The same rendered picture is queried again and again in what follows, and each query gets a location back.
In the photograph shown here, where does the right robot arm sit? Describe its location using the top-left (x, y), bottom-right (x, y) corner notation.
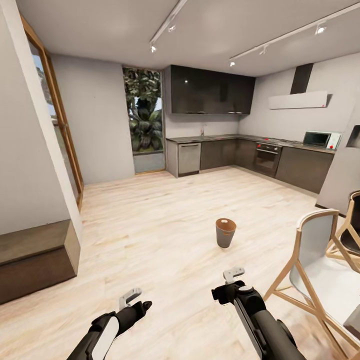
top-left (211, 266), bottom-right (307, 360)

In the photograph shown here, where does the trash can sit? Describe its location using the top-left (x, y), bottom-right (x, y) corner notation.
top-left (215, 218), bottom-right (237, 248)

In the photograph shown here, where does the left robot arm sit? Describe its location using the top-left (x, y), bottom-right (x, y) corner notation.
top-left (66, 287), bottom-right (153, 360)

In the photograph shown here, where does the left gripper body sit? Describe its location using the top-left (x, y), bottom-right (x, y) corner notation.
top-left (121, 300), bottom-right (146, 330)

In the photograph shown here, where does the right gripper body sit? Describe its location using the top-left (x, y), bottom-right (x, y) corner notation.
top-left (215, 280), bottom-right (245, 305)

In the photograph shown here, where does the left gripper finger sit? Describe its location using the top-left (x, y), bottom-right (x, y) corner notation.
top-left (142, 301), bottom-right (153, 313)

